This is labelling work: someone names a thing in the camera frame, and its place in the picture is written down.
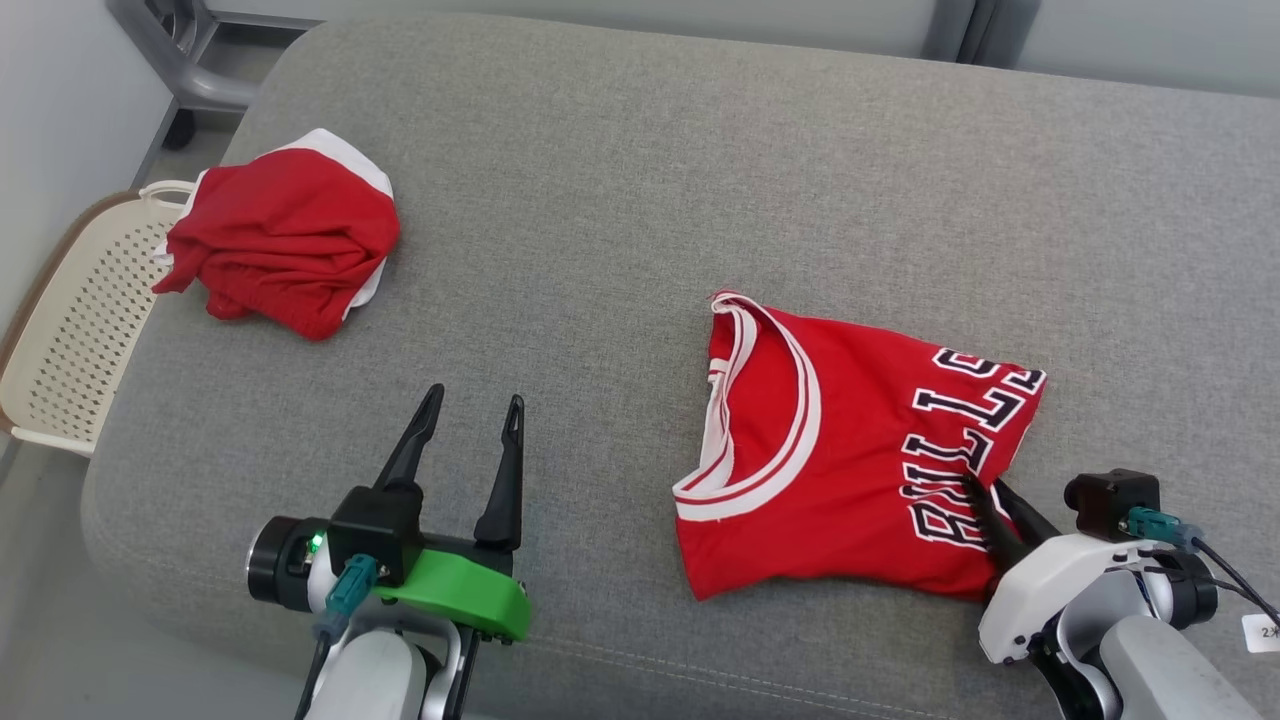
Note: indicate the white paper tag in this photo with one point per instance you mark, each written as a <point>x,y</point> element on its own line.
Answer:
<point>1265,632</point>

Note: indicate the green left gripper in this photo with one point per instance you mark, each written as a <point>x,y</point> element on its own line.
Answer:
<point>460,590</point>

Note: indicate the grey partition post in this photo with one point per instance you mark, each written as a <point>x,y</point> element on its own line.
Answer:
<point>975,25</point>

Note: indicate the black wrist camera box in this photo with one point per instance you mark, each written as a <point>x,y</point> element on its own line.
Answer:
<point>375,530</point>
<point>1110,500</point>

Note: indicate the red Bulls basketball jersey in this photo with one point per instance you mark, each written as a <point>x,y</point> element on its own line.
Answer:
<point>860,470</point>

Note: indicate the cream perforated laundry basket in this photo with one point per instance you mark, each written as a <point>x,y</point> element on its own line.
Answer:
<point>70,320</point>

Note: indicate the grey metal frame leg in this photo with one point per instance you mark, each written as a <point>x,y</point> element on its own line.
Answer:
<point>190,70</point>

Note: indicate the red shorts with white trim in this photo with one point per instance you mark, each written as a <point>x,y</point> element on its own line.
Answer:
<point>290,230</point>

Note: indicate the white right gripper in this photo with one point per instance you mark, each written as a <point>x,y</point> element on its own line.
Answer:
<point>1050,590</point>

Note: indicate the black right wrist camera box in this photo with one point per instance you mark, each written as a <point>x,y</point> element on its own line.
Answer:
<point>1110,500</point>

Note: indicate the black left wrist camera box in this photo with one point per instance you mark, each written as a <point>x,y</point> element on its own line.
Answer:
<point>375,530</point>

